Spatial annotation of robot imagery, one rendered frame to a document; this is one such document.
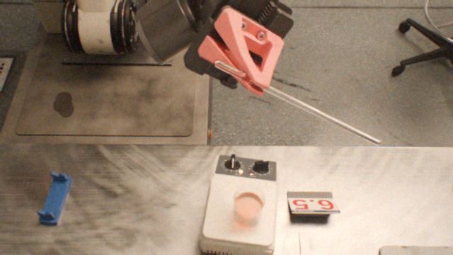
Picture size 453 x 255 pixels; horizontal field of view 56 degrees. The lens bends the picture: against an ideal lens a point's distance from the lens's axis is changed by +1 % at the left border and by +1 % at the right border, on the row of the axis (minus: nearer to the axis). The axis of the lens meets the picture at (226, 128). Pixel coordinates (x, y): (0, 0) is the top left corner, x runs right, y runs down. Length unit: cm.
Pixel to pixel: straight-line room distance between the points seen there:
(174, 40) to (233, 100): 145
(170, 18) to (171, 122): 95
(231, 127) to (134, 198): 103
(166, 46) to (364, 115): 156
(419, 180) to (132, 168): 59
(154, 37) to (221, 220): 37
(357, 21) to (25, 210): 189
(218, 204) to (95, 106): 85
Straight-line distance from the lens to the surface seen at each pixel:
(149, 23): 49
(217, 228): 74
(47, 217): 88
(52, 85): 162
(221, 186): 77
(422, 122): 205
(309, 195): 87
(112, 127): 144
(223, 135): 181
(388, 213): 90
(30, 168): 97
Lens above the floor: 153
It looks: 57 degrees down
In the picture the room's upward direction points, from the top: 1 degrees clockwise
